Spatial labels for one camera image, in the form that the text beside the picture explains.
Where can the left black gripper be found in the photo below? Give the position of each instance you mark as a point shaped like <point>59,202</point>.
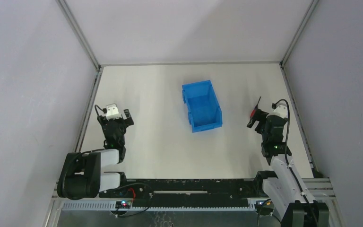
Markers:
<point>116,122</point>

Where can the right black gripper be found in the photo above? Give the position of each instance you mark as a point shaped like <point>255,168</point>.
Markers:
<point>263,118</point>

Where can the red black screwdriver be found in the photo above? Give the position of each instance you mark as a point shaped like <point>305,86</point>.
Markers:
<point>255,108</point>

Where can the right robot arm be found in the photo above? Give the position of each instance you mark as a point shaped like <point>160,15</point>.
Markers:
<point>292,199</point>

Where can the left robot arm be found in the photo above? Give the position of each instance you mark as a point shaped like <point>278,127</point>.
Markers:
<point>82,174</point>

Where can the blue plastic bin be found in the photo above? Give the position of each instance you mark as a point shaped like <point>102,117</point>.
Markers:
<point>204,111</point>

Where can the small electronics board with leds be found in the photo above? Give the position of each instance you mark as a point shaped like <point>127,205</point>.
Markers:
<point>123,205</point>

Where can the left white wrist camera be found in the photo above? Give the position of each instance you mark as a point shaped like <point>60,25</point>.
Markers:
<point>112,112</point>

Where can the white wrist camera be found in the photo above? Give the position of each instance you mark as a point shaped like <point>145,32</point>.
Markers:
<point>112,112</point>
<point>280,110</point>

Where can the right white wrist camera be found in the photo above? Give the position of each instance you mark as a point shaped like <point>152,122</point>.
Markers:
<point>280,110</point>

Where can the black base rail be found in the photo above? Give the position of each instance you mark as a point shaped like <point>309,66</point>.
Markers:
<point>216,194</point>

